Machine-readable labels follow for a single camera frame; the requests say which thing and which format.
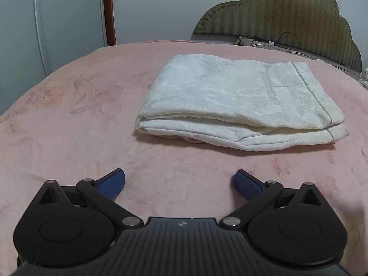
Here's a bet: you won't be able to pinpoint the black cable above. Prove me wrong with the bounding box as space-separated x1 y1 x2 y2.
250 32 301 53

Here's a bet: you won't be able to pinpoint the beige cloth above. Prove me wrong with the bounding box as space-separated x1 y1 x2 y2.
234 36 255 46

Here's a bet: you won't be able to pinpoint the cream white pants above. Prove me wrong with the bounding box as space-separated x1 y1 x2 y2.
135 54 349 152

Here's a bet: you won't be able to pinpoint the olive padded headboard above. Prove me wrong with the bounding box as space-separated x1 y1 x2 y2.
193 0 363 72

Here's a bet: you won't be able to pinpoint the white flower print wardrobe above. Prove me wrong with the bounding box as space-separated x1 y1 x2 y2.
0 0 108 115

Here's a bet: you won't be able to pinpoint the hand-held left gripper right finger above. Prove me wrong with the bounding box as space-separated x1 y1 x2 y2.
220 170 332 230

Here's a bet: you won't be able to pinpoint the brown wooden wardrobe frame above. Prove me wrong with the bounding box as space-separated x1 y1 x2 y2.
103 0 118 46

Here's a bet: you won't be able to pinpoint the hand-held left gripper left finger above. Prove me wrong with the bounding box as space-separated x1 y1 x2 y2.
27 169 144 230

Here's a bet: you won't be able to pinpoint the pink blanket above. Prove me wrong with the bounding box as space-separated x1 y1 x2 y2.
0 40 368 276

